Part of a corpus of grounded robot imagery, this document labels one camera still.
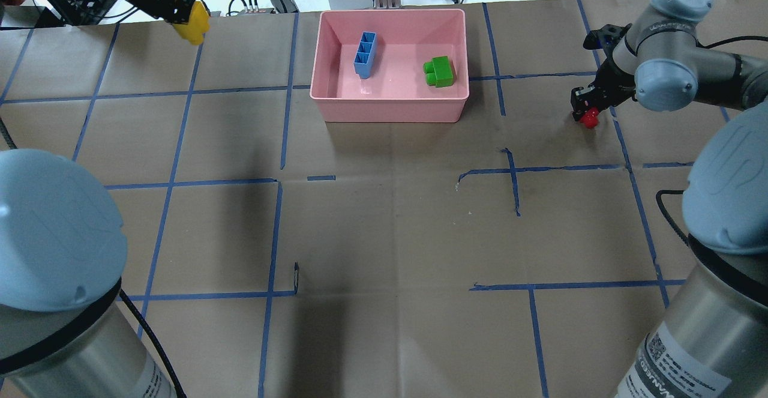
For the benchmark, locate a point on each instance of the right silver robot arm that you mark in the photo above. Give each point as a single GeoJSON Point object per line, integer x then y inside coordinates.
{"type": "Point", "coordinates": [711, 341]}

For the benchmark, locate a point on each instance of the red toy block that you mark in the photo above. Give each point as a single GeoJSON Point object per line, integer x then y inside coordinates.
{"type": "Point", "coordinates": [590, 118]}

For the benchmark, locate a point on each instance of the brown paper table cover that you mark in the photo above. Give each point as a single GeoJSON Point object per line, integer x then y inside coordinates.
{"type": "Point", "coordinates": [513, 253]}

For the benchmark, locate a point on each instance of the yellow toy block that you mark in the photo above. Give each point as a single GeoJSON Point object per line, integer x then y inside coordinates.
{"type": "Point", "coordinates": [198, 24]}

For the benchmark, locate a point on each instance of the blue toy block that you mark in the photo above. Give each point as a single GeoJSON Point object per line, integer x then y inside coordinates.
{"type": "Point", "coordinates": [365, 55]}

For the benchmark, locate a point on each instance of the green toy block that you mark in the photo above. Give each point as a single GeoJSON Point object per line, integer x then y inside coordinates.
{"type": "Point", "coordinates": [439, 72]}

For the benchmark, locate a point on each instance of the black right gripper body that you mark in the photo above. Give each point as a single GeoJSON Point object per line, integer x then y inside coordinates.
{"type": "Point", "coordinates": [613, 78]}

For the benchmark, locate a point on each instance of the pink plastic box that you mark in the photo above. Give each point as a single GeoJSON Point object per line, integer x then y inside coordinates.
{"type": "Point", "coordinates": [396, 91]}

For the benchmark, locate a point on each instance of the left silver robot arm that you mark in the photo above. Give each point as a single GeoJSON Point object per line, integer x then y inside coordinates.
{"type": "Point", "coordinates": [68, 328]}

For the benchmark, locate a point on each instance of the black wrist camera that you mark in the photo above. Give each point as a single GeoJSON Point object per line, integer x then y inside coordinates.
{"type": "Point", "coordinates": [606, 38]}

